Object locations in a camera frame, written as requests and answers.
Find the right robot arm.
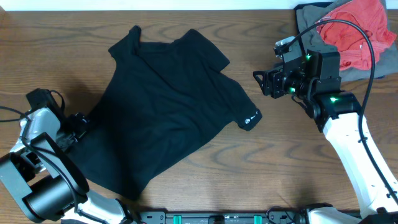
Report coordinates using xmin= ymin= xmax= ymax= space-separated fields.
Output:
xmin=253 ymin=37 xmax=397 ymax=223

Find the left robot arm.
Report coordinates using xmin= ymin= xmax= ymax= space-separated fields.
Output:
xmin=1 ymin=88 xmax=141 ymax=223

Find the crumpled red shirt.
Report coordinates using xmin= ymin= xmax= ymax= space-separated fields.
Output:
xmin=317 ymin=0 xmax=397 ymax=71

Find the black t-shirt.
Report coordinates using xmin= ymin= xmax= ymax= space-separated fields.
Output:
xmin=68 ymin=26 xmax=262 ymax=200

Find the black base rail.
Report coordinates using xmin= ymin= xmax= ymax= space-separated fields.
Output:
xmin=140 ymin=209 xmax=308 ymax=224

